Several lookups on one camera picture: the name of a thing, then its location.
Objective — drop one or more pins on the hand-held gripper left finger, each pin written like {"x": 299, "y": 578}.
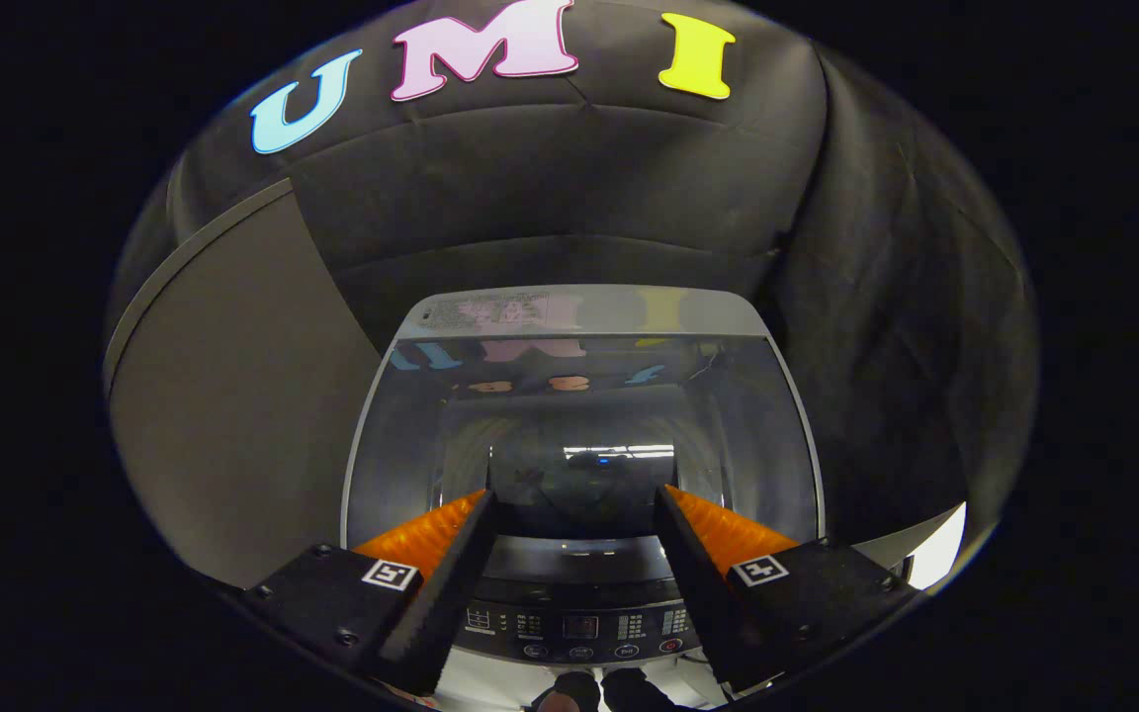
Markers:
{"x": 446, "y": 593}

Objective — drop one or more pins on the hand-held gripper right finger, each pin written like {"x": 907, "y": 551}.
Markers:
{"x": 700, "y": 593}

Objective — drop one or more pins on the black backdrop cloth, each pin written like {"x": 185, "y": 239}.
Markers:
{"x": 550, "y": 198}

